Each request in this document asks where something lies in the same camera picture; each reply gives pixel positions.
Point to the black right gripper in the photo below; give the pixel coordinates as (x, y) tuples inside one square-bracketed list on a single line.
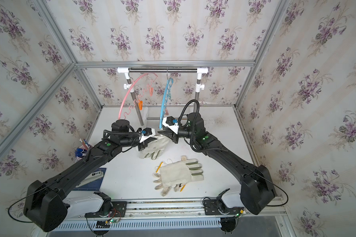
[(173, 137)]

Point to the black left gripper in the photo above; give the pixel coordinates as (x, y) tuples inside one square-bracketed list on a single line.
[(142, 146)]

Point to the white glove with grey strap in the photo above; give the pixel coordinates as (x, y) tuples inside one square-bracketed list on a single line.
[(154, 148)]

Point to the blue wavy hanger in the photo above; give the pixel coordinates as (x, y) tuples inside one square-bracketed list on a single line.
[(166, 98)]

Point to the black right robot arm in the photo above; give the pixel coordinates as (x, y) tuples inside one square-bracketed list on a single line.
[(257, 187)]

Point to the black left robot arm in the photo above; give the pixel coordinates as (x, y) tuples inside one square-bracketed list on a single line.
[(46, 203)]

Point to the pink wavy hanger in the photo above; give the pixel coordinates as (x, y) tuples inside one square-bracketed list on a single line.
[(131, 88)]

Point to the yellow pencil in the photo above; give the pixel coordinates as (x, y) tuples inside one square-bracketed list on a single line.
[(158, 168)]

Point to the orange clothes peg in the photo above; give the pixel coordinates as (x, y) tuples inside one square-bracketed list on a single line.
[(140, 105)]

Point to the white and steel drying rack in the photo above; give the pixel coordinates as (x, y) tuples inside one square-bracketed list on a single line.
[(200, 71)]

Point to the pink pen cup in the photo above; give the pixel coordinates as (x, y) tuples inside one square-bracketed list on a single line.
[(81, 152)]

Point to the blue book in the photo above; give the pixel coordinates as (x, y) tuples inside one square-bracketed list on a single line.
[(93, 182)]

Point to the small circuit board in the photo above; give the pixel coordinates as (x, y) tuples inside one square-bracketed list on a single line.
[(106, 224)]

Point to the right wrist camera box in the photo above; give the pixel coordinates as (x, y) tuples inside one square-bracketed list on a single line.
[(170, 123)]

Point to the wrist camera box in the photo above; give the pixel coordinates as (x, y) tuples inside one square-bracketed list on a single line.
[(146, 134), (170, 123)]

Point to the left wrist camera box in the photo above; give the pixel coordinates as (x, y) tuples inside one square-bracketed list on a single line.
[(146, 134)]

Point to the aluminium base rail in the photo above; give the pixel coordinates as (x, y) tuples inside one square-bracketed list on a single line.
[(160, 208)]

